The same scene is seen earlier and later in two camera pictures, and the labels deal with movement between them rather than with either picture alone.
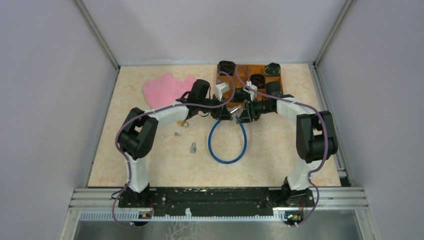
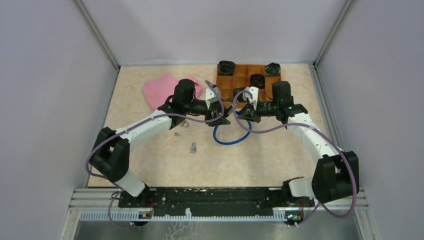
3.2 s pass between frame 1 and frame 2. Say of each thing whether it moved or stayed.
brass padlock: stayed
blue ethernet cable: moved
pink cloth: stayed
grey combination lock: stayed
